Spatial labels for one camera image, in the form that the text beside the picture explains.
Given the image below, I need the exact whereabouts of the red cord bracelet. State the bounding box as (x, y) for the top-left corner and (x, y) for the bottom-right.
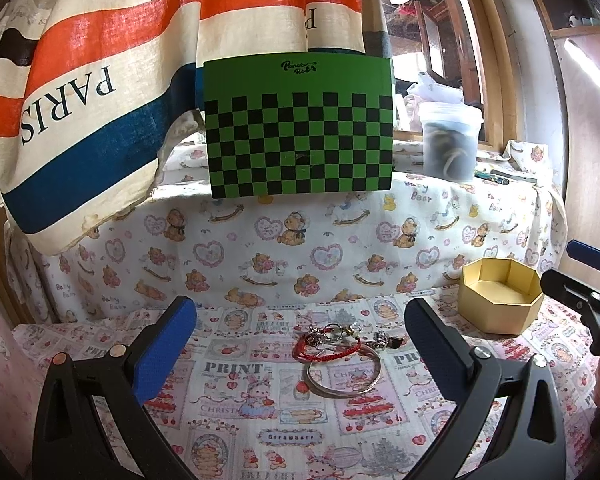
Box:
(291, 331), (376, 363)

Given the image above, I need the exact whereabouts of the gold octagonal box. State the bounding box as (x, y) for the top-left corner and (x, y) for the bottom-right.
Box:
(457, 258), (544, 336)

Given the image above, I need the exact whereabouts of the flat grey box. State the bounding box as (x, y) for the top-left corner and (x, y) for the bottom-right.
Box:
(490, 168), (538, 184)

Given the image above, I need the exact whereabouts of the strawberry print cloth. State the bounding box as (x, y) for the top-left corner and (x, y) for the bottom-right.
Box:
(14, 286), (598, 479)

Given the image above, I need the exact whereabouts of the clear plastic tub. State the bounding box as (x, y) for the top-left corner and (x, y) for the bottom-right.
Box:
(418, 102), (483, 183)

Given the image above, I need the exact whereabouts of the teddy bear print cloth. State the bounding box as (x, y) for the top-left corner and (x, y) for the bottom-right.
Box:
(5, 135), (568, 323)

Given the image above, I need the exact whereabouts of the green black checkerboard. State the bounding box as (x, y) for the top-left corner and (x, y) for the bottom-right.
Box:
(204, 52), (393, 200)

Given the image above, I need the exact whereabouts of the striped Paris fabric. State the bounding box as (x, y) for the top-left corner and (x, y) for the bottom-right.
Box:
(0, 0), (389, 256)

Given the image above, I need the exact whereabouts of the wooden window frame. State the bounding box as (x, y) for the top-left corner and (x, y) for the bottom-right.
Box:
(380, 0), (519, 151)

